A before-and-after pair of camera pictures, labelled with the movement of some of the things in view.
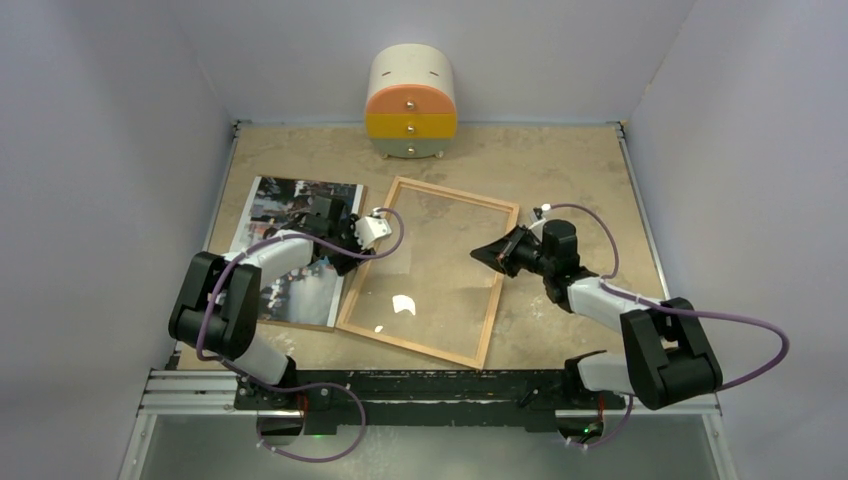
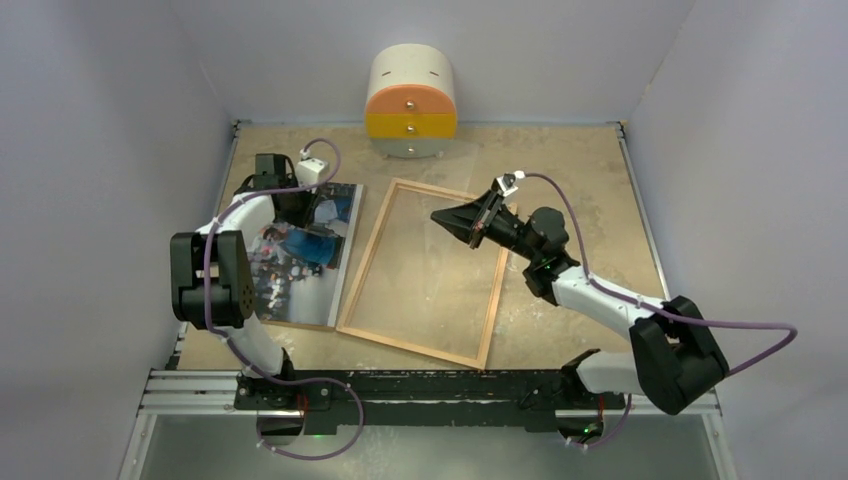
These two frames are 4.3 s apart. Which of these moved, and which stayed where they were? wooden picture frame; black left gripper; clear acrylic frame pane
Moved: black left gripper
Stayed: wooden picture frame; clear acrylic frame pane
